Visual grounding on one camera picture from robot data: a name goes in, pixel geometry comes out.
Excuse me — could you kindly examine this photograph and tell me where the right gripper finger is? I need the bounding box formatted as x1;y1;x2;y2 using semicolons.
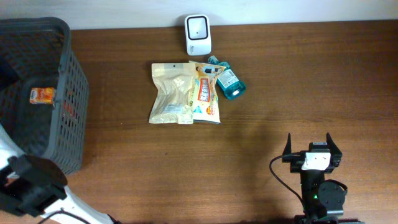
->
282;133;292;162
326;133;343;162

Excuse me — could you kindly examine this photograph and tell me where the teal mouthwash bottle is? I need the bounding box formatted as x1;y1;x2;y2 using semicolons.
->
208;55;246;100

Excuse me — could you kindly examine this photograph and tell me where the yellow snack bag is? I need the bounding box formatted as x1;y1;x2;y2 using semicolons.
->
190;61;226;123

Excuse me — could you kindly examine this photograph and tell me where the beige kraft pouch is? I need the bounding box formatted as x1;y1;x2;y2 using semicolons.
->
149;63;196;124

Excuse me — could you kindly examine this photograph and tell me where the small orange packet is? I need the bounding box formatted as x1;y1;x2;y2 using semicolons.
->
29;87;57;105

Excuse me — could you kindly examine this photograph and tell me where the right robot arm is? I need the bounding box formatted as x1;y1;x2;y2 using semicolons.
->
282;134;363;224

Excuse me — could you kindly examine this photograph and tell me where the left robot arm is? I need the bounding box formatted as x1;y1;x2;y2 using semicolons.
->
1;128;120;224

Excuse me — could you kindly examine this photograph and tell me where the white barcode scanner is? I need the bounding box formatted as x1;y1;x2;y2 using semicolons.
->
184;14;211;56

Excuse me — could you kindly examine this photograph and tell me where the grey plastic mesh basket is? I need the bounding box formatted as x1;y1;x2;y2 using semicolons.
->
1;17;90;175

